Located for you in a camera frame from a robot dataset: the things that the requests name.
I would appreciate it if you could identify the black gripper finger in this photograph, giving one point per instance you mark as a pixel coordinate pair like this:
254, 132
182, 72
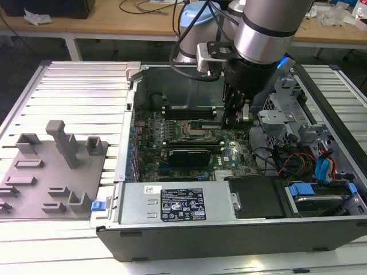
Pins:
238, 111
226, 103

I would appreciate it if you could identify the green RAM stick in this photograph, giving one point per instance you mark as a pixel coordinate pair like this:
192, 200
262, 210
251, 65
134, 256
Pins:
206, 123

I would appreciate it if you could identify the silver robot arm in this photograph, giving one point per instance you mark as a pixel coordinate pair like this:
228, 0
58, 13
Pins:
263, 34

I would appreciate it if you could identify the black RAM slot bank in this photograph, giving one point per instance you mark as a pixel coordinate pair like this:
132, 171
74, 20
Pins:
186, 113
195, 144

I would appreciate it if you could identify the grey disk bay cage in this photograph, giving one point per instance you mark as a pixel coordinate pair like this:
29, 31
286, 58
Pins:
275, 117

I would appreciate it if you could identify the CPU socket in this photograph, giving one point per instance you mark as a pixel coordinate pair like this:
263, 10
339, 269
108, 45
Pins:
195, 134

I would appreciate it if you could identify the green motherboard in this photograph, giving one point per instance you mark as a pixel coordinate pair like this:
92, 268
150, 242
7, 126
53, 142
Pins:
229, 163

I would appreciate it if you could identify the silver chipset heatsink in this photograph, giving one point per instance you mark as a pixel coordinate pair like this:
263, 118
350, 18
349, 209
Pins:
223, 175

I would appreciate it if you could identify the black graphics card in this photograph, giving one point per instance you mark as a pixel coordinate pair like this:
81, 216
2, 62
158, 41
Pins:
189, 157

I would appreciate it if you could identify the black cover plate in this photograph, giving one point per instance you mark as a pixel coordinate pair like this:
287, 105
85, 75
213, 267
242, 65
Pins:
255, 197

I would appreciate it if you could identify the blue disk carrier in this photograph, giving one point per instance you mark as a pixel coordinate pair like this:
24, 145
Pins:
301, 189

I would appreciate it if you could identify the black rating label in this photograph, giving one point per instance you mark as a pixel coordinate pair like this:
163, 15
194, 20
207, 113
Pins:
183, 204

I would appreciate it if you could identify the clear plastic bags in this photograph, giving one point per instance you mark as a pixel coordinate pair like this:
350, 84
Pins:
338, 14

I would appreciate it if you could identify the white barcode sticker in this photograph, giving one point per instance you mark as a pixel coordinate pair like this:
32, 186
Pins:
153, 189

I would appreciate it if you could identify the black PC case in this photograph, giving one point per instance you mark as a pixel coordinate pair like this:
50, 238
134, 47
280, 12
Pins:
229, 243

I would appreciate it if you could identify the silver power supply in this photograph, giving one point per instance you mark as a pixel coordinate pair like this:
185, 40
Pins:
134, 203

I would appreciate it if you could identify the wooden desk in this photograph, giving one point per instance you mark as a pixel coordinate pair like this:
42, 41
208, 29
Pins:
86, 25

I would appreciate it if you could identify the blue case latch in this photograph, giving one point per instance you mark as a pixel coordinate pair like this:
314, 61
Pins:
97, 206

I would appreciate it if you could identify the grey parts rack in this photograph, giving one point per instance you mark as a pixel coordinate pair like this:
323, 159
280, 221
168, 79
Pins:
51, 177

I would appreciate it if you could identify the black box on desk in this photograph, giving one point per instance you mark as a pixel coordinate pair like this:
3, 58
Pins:
48, 7

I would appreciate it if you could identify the crumpled white paper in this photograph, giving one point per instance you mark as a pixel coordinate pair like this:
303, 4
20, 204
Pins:
37, 17

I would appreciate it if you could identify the silver side wrist camera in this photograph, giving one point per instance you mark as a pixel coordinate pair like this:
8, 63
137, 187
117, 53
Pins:
247, 110

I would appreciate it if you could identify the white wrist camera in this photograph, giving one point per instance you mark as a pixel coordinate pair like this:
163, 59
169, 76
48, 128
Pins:
203, 57

